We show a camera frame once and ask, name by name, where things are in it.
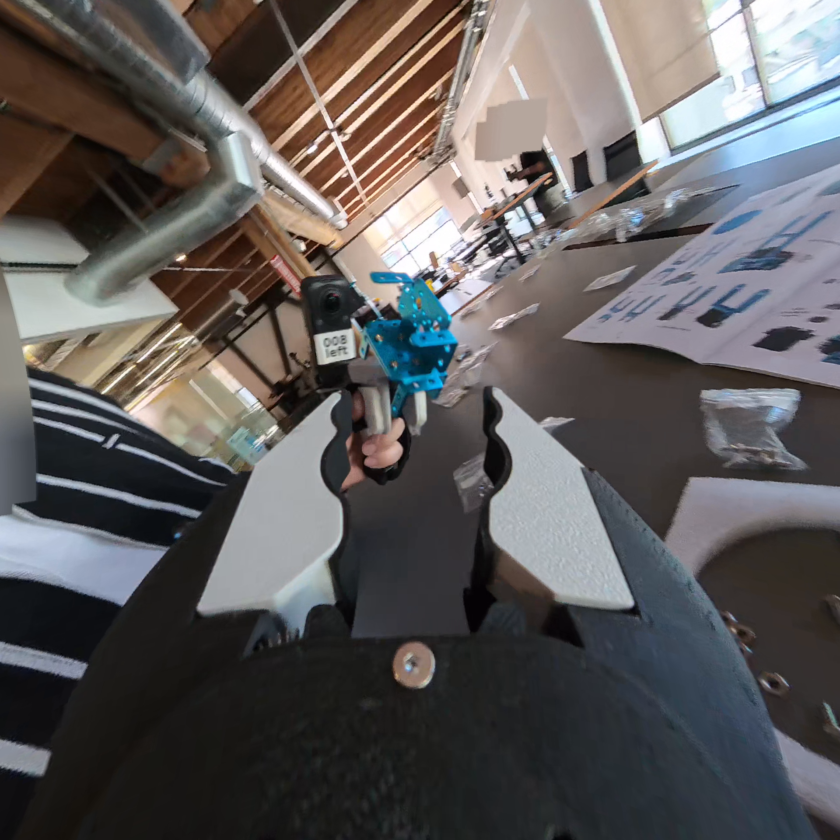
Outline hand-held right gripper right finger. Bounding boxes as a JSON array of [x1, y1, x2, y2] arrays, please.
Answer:
[[482, 385, 636, 611]]

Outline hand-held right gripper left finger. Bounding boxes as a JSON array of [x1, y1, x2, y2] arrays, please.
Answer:
[[196, 390, 357, 618]]

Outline blue metal bracket assembly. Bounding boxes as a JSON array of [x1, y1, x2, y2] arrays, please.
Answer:
[[358, 271, 459, 421]]

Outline dark brown desk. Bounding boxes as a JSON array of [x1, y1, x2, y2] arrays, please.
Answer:
[[344, 108, 840, 742]]

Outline person's left hand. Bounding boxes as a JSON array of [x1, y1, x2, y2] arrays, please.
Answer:
[[340, 390, 411, 492]]

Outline flat clear bag of screws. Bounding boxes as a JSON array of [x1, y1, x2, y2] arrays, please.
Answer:
[[451, 455, 494, 514]]

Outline black white striped jacket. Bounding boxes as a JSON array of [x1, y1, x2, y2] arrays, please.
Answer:
[[0, 367, 253, 840]]

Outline wooden background table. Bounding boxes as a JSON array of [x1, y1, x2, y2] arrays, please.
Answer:
[[476, 172, 555, 263]]

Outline group of small metal fasteners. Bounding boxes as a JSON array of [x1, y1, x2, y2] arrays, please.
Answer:
[[718, 592, 840, 739]]

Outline instruction booklet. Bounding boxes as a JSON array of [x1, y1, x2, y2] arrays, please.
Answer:
[[563, 164, 840, 389]]

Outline pile of clear plastic bags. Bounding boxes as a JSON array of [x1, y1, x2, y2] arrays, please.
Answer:
[[535, 189, 713, 260]]

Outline beige roller blind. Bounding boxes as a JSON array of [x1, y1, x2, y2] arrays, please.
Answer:
[[617, 0, 719, 122]]

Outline large window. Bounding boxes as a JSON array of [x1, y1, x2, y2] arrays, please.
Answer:
[[656, 0, 840, 148]]

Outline white foam frame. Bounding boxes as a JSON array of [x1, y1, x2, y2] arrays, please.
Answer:
[[661, 476, 840, 831]]

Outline silver ventilation duct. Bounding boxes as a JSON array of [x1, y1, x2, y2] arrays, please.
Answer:
[[433, 0, 500, 158], [0, 0, 349, 304]]

